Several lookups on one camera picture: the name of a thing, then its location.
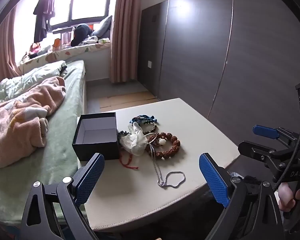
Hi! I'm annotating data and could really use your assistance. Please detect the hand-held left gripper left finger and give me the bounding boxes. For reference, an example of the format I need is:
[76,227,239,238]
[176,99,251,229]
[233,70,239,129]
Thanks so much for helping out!
[20,152,105,240]

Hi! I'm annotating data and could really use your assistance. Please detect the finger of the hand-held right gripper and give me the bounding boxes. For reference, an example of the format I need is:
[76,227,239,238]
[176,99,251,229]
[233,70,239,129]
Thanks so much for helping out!
[252,124,300,144]
[238,141,292,167]

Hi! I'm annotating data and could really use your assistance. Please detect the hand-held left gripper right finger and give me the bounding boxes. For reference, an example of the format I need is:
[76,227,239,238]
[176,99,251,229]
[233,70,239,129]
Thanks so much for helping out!
[199,152,285,240]

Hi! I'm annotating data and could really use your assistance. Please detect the black jewelry box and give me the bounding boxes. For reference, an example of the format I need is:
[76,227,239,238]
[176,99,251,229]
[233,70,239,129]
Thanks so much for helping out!
[72,112,120,162]

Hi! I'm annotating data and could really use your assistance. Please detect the red string bracelet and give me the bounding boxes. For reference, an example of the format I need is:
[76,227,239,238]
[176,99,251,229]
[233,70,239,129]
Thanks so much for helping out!
[119,152,139,169]

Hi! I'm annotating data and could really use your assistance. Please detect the brown seed bead bracelet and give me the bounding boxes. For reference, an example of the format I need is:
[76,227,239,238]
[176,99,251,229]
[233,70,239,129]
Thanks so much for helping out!
[145,132,181,160]

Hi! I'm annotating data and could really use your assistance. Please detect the silver chain necklace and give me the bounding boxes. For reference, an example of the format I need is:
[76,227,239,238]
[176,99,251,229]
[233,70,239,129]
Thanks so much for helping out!
[149,141,186,188]

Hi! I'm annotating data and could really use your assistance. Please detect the thin silver bangle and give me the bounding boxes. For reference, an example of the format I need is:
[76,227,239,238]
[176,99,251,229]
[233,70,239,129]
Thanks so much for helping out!
[146,133,158,145]

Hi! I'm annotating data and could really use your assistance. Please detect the dark beaded bracelet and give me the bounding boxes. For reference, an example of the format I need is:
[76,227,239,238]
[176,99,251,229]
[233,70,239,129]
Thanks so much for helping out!
[139,122,159,136]

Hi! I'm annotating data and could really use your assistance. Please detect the blue beaded bracelet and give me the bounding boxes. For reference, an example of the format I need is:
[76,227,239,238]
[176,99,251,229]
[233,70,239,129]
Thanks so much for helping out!
[129,115,158,126]

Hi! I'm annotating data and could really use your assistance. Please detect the person's right hand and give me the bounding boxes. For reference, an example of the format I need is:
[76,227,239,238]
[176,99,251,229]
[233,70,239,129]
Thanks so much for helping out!
[277,182,300,213]

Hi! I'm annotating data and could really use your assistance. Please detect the green bed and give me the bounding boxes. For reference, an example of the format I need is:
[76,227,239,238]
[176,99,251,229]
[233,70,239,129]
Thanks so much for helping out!
[0,60,88,230]

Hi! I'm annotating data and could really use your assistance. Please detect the dark grey wardrobe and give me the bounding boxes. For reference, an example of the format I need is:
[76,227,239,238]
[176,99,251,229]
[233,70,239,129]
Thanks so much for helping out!
[137,0,300,144]

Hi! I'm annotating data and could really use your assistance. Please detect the flattened cardboard sheet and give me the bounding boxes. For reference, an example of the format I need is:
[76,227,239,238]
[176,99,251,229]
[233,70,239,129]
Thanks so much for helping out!
[98,91,161,110]

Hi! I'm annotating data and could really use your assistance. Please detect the pink fleece blanket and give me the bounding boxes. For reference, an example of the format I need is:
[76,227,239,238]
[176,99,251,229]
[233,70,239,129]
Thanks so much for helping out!
[0,76,67,169]

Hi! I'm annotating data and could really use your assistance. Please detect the light green quilt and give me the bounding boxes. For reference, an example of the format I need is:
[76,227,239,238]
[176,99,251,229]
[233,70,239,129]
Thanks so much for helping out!
[0,60,67,106]

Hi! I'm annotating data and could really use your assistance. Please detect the patterned window seat cushion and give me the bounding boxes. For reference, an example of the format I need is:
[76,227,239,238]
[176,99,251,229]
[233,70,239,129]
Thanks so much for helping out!
[18,41,111,73]

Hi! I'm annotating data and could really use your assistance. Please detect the pink stuffed toy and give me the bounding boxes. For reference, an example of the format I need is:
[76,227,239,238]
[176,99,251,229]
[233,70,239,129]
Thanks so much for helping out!
[27,42,42,58]

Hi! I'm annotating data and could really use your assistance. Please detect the dark blue clothing pile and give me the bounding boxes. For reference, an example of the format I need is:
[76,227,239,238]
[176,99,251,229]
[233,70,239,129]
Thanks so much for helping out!
[70,23,94,47]

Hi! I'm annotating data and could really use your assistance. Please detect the pink curtain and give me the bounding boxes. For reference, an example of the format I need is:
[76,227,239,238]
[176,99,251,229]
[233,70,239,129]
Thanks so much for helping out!
[109,0,144,83]
[0,11,23,86]

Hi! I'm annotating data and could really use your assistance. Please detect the grey pillow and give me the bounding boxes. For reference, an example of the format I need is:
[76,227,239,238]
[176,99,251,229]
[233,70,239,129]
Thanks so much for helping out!
[91,15,113,38]

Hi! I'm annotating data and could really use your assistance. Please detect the hanging dark clothes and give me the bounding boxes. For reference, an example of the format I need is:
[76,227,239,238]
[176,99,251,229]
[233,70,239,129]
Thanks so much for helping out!
[33,0,56,43]

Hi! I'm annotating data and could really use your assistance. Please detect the window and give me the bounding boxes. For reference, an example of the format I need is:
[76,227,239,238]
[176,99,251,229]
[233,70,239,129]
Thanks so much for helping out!
[14,0,113,41]

